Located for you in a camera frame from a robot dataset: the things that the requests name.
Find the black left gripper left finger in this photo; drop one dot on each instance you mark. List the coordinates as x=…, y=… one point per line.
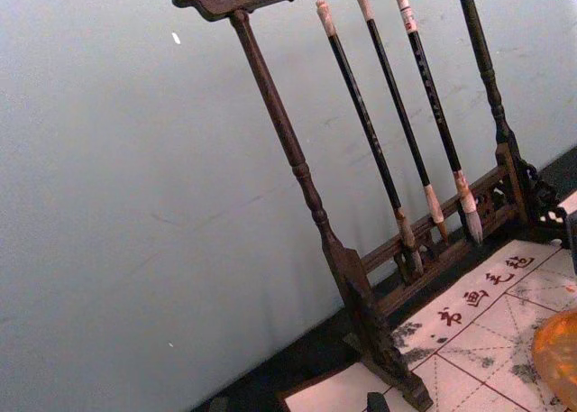
x=219, y=406

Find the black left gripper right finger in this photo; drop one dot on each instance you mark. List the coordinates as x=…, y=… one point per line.
x=378, y=404

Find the white felt mat red grid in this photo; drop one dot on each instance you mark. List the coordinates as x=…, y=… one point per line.
x=473, y=340

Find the orange translucent object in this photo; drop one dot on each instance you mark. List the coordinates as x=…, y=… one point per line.
x=559, y=358

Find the dark box-shaped object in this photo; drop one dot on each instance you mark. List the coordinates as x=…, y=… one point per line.
x=572, y=245

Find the black brush with dark tuft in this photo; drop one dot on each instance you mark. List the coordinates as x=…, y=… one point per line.
x=363, y=114

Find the black brush with brown tuft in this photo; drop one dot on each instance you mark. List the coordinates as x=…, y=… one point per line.
x=402, y=114

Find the black brush with grey tuft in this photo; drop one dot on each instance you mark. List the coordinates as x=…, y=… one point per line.
x=439, y=114

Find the dark carved wooden brush rack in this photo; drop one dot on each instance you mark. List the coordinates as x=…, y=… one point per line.
x=272, y=96

